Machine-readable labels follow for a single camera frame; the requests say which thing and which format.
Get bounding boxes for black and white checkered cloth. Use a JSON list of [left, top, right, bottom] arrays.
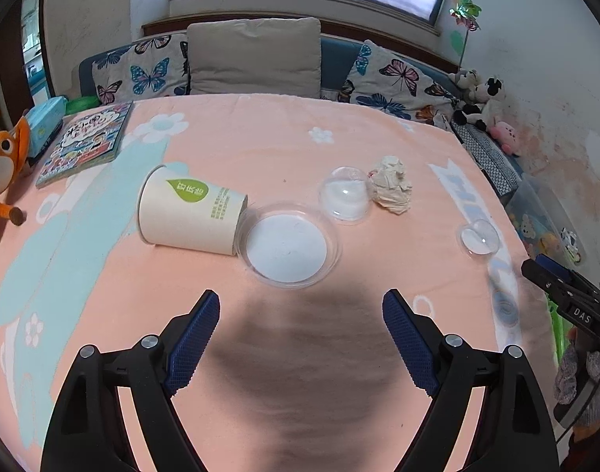
[[450, 120, 524, 197]]

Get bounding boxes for orange fox plush toy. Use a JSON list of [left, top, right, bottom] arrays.
[[0, 108, 33, 310]]

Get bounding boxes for black and white cow plush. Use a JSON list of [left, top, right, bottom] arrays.
[[452, 77, 506, 131]]

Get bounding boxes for large clear plastic lid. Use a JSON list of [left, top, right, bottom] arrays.
[[238, 200, 343, 287]]

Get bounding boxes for green plastic basket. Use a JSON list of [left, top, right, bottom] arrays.
[[548, 300, 571, 360]]

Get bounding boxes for person's right hand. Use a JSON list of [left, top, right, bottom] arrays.
[[554, 339, 600, 428]]

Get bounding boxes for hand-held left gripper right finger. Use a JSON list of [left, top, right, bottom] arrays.
[[383, 289, 560, 472]]

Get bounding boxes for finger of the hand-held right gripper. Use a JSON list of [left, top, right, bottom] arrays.
[[521, 259, 598, 316], [535, 254, 600, 301]]

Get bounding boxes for cream paper cup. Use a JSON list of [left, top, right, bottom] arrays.
[[138, 161, 249, 256]]

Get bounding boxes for pink printed blanket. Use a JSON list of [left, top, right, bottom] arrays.
[[0, 93, 556, 472]]

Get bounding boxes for green object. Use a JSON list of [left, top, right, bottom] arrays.
[[66, 96, 99, 114]]

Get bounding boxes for blue tissue pack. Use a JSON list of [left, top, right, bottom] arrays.
[[24, 97, 67, 168]]

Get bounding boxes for colourful pinwheel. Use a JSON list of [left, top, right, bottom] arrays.
[[450, 0, 482, 67]]

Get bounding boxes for blue sofa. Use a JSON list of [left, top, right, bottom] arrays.
[[79, 34, 527, 178]]

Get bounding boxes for clear dome lid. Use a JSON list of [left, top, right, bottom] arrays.
[[318, 166, 370, 222]]

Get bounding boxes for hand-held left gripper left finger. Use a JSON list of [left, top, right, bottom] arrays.
[[42, 289, 221, 472]]

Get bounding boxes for grey plush toy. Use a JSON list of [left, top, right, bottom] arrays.
[[450, 69, 480, 92]]

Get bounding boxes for tissue paper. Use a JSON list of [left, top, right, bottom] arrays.
[[366, 156, 413, 216]]

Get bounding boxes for beige pillow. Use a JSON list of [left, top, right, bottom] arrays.
[[187, 17, 322, 98]]

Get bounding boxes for colourful picture book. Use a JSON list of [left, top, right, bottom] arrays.
[[36, 101, 134, 188]]

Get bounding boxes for small clear plastic lid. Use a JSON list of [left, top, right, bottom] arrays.
[[458, 219, 501, 257]]

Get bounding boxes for clear plastic storage box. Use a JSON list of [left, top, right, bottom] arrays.
[[501, 177, 591, 266]]

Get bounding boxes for pink plush toy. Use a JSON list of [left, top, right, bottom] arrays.
[[488, 120, 522, 155]]

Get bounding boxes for butterfly print pillow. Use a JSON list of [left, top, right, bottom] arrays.
[[340, 39, 460, 131], [91, 33, 190, 105]]

